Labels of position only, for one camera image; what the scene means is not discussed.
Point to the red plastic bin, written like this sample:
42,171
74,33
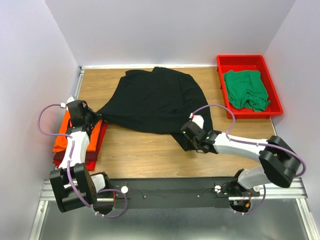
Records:
248,62

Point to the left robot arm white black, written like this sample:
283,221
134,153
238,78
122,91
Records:
71,182

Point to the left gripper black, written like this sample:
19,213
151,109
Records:
96,115

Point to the black t shirt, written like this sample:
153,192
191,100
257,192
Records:
158,101

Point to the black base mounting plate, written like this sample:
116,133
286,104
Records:
181,192

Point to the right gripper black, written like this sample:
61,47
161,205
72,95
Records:
195,147

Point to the green t shirt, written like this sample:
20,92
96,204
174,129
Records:
245,89

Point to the aluminium frame rail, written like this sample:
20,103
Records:
295,191

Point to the red folded t shirt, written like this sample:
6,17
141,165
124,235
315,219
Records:
90,166

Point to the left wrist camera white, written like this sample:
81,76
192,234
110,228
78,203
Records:
64,105

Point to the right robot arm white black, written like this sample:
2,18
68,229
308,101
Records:
279,164

